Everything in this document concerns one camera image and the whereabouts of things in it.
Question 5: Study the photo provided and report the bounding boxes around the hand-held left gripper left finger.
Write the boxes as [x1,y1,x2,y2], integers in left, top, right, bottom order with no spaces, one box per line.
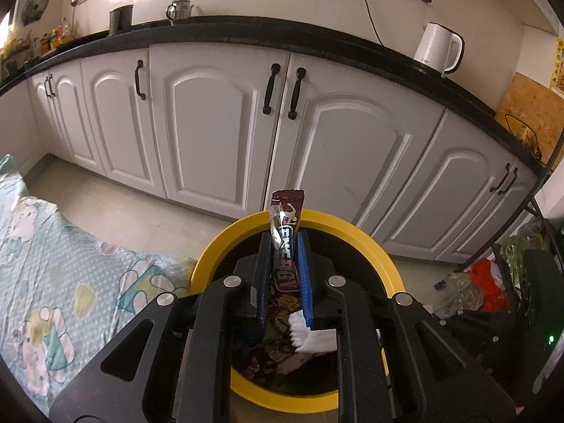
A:
[48,233,276,423]

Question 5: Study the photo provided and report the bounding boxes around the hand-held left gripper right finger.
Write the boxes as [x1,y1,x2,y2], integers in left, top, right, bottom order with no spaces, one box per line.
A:
[296,230,516,423]

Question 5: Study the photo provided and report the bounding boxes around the brown chocolate bar wrapper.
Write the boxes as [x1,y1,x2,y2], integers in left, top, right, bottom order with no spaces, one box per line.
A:
[270,189,306,296]

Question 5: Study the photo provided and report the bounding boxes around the yellow trash bin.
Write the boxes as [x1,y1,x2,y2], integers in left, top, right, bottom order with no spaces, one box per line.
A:
[189,209,406,412]

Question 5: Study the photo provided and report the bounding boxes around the pile of crumpled wrappers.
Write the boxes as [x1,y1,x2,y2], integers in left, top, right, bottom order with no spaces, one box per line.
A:
[233,293,336,377]

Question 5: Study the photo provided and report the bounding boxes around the clear plastic bag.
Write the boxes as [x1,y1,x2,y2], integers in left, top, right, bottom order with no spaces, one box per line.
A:
[434,271,483,318]

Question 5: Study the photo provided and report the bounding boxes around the white lower cabinets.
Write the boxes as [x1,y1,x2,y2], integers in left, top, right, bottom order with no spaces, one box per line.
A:
[26,44,540,265]

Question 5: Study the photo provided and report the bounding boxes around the red plastic bag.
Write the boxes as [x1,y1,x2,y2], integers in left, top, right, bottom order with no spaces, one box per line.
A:
[467,258,512,313]

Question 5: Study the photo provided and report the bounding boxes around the cartoon printed blanket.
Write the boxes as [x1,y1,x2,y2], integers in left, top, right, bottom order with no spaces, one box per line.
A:
[0,154,197,415]

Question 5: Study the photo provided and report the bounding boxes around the bag of green vegetables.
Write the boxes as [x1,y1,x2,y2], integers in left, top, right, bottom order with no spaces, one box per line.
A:
[500,225,547,274]

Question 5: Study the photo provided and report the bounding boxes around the black metal rack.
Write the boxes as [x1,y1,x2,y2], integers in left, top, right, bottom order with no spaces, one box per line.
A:
[458,194,564,406]

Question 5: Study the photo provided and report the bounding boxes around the black kitchen countertop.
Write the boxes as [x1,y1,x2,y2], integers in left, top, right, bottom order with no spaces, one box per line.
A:
[0,17,551,177]

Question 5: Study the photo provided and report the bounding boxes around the white electric kettle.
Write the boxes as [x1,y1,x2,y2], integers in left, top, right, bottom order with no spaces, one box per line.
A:
[413,22,465,75]

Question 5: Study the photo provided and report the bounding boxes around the steel teapot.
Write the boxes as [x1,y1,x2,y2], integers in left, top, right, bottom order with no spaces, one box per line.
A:
[165,0,195,25]

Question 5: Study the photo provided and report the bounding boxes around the wooden board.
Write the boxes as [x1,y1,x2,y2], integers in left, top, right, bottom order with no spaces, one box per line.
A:
[496,73,564,166]

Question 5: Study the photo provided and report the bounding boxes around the dark metal cup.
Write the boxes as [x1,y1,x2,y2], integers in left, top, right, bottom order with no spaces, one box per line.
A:
[109,4,134,35]

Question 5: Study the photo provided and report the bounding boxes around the row of condiment bottles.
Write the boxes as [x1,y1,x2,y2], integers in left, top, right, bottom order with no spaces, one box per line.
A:
[0,18,73,69]

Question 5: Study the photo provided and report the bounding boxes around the black wire basket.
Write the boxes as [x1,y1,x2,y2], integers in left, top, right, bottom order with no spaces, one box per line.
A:
[504,114,544,159]

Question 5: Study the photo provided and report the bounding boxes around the black power cable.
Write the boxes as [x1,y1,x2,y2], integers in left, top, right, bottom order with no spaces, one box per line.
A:
[355,0,384,47]

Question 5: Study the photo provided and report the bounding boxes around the yellow wall poster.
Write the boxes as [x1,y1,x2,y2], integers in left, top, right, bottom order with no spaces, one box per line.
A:
[551,37,564,93]

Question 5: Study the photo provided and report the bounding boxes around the wall exhaust fan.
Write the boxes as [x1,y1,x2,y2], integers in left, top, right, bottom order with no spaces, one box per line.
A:
[21,0,50,26]

